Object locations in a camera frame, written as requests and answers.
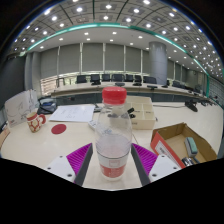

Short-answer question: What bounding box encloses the red and cream patterned mug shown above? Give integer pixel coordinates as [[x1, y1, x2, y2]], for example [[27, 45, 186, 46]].
[[26, 111, 47, 134]]

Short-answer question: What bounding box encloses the white printed cardboard box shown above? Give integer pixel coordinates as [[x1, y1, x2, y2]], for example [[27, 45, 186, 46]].
[[3, 89, 40, 128]]

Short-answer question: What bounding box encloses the open brown cardboard box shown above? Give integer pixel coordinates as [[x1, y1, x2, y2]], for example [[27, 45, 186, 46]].
[[149, 122, 218, 169]]

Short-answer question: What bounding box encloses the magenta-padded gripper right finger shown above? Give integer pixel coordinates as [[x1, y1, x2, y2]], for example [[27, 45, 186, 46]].
[[130, 142, 183, 188]]

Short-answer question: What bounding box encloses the white compartment organizer box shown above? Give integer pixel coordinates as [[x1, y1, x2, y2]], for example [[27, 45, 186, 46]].
[[124, 95, 157, 131]]

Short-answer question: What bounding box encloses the white printed paper sheet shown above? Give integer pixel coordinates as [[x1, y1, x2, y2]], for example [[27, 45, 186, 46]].
[[48, 103, 96, 124]]

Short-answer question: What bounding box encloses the black desk conference unit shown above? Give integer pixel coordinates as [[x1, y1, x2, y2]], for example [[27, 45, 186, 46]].
[[36, 96, 58, 116]]

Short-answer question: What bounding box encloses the black desk microphone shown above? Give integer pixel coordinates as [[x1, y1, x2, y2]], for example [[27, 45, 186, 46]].
[[184, 99, 199, 113]]

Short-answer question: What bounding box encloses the clear red-capped water bottle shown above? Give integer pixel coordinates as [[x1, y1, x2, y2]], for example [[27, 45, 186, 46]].
[[94, 86, 134, 182]]

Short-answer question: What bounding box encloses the small brown cardboard box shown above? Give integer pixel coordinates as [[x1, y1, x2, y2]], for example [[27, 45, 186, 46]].
[[0, 126, 11, 148]]

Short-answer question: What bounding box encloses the black clip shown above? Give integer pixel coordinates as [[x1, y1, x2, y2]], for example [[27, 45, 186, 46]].
[[126, 107, 137, 120]]

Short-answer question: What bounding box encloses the row of black office chairs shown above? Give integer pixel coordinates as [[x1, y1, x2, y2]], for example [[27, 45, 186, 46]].
[[75, 73, 201, 94]]

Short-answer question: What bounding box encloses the grey-green whiteboard eraser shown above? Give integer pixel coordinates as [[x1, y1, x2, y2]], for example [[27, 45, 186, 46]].
[[184, 136, 200, 158]]

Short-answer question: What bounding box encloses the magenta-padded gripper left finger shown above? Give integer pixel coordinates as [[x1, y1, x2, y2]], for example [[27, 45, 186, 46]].
[[44, 142, 95, 188]]

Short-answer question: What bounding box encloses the group of ceiling lights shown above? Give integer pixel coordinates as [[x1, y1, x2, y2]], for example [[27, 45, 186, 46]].
[[13, 0, 224, 73]]

